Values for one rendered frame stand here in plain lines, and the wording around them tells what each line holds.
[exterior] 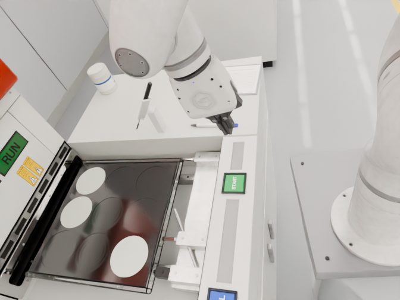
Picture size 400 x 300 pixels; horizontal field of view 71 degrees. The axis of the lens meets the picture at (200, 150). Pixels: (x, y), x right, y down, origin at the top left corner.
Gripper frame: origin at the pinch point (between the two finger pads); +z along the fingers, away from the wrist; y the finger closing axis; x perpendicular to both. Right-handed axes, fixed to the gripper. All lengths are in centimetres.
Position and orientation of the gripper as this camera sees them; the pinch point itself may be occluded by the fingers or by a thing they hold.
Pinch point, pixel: (225, 123)
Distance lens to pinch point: 58.2
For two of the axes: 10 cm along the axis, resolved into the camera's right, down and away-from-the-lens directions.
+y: 8.8, -1.6, -4.5
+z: 4.5, 5.9, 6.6
